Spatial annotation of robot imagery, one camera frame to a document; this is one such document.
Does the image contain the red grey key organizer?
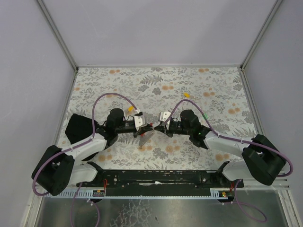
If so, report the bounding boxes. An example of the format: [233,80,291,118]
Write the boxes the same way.
[138,123,154,149]

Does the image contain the orange tag key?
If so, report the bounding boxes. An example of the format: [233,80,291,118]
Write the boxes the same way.
[127,106,134,112]

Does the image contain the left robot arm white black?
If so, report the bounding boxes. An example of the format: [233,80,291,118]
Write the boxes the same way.
[31,108,153,196]

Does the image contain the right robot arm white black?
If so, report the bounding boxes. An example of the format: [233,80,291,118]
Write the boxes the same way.
[154,110,286,185]

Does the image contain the floral table mat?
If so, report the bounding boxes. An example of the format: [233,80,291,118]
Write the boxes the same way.
[57,67,256,170]

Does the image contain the yellow tag key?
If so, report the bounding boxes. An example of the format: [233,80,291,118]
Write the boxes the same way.
[183,92,198,100]

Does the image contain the black cloth cap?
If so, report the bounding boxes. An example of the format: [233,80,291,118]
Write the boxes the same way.
[65,113,105,161]

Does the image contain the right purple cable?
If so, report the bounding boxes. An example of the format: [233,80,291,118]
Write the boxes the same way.
[165,99,294,177]

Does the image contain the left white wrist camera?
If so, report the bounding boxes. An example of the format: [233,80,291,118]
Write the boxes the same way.
[134,111,147,130]

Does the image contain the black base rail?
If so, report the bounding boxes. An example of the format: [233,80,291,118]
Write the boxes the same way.
[82,162,244,197]

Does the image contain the aluminium frame posts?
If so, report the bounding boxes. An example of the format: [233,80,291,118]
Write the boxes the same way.
[35,0,285,71]

